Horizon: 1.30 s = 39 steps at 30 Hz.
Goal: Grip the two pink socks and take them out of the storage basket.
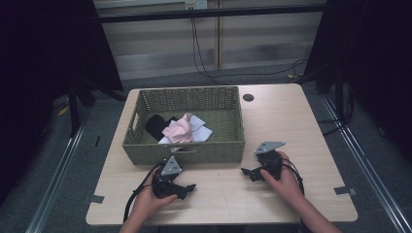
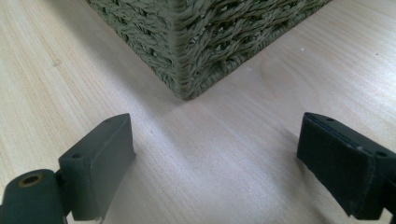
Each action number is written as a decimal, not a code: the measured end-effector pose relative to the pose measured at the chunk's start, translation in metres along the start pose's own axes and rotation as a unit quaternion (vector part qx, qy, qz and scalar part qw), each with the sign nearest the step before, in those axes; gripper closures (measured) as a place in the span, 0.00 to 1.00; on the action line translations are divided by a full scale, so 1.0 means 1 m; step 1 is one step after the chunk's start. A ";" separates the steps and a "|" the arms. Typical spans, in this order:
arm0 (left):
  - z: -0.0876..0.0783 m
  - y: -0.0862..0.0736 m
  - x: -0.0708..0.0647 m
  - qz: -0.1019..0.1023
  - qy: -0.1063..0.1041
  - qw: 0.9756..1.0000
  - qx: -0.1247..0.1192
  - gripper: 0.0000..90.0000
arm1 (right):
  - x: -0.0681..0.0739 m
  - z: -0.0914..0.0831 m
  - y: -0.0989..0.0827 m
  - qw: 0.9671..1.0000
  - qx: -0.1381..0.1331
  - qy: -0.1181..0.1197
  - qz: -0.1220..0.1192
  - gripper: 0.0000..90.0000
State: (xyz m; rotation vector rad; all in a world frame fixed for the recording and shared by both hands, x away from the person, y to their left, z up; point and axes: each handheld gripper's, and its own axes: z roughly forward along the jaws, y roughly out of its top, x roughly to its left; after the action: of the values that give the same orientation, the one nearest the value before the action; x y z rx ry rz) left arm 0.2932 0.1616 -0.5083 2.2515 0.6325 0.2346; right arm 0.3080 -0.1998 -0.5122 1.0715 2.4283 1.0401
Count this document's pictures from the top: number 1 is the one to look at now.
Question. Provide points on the black horizontal bar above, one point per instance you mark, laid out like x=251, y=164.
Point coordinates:
x=210, y=13

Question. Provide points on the white wall socket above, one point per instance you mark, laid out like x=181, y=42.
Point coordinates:
x=196, y=4

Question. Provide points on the white cloth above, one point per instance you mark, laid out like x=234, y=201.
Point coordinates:
x=202, y=132

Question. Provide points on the black metal stand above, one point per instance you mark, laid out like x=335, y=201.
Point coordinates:
x=338, y=93
x=74, y=106

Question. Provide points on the person's left hand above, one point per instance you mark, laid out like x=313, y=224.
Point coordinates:
x=147, y=204

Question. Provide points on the grey tape piece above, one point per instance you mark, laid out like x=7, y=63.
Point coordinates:
x=345, y=190
x=97, y=199

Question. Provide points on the yellow floor tape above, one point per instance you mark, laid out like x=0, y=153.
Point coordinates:
x=63, y=110

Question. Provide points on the person's right hand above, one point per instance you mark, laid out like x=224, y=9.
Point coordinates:
x=286, y=186

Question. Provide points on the pink cloth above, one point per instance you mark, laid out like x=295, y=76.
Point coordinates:
x=179, y=131

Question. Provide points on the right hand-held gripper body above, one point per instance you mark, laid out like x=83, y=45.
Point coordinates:
x=269, y=158

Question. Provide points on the green woven basket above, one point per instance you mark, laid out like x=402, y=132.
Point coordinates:
x=223, y=150

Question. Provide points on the metal floor rail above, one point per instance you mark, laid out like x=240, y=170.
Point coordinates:
x=372, y=174
x=55, y=181

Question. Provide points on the black curtain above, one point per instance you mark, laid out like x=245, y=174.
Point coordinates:
x=379, y=64
x=39, y=81

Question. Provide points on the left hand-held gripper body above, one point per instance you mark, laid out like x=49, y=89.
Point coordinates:
x=165, y=181

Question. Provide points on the black cloth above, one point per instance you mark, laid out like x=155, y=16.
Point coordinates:
x=155, y=126

